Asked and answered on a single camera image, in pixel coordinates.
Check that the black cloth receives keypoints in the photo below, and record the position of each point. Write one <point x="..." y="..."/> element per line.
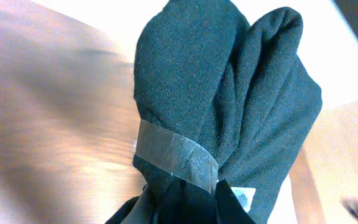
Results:
<point x="239" y="90"/>

